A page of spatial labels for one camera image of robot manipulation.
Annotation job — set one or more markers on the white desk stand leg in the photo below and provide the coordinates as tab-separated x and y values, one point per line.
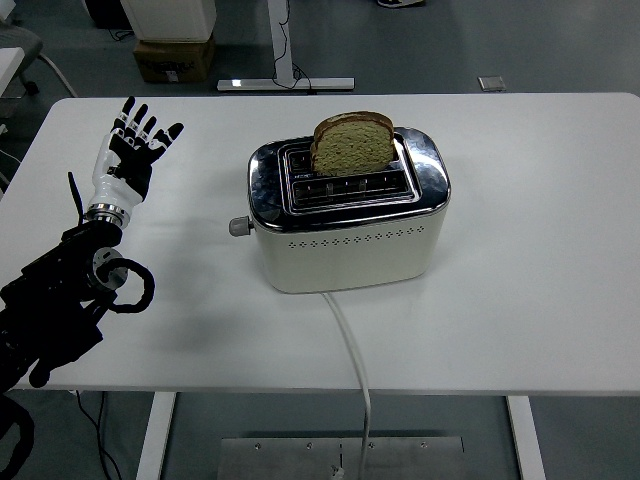
275	30

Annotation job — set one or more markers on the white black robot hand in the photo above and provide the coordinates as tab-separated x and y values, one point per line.
117	187

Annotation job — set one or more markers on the grey toaster lever knob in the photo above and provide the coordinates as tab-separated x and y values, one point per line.
239	226

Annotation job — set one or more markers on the white desk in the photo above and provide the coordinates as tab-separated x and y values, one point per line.
9	65

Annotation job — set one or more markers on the white cabinet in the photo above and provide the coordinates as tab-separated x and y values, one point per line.
170	20

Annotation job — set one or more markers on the white table leg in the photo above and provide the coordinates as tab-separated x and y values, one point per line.
522	435
155	435

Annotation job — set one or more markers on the brown bread slice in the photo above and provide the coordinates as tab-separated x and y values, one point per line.
352	147

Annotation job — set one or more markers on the cream chrome toaster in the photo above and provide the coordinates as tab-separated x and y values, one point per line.
350	260

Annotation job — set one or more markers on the brown cardboard box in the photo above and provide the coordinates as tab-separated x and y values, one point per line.
172	62

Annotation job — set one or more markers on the grey office chair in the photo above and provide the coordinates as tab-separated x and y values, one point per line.
20	42

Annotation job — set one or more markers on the small white connector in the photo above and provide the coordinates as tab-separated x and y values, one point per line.
337	470

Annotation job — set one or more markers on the grey floor socket plate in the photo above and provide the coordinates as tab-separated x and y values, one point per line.
491	83

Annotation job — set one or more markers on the black box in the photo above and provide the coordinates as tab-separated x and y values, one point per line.
105	12

